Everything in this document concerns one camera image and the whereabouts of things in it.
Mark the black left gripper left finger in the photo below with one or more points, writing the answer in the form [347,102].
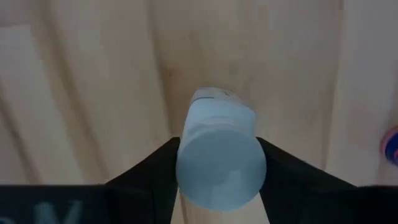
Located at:
[146,186]

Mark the white medicine bottle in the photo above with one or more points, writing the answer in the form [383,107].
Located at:
[220,161]

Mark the blue-capped medicine jar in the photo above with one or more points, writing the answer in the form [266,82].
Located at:
[392,149]

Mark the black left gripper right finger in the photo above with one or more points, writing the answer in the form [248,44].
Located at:
[298,193]

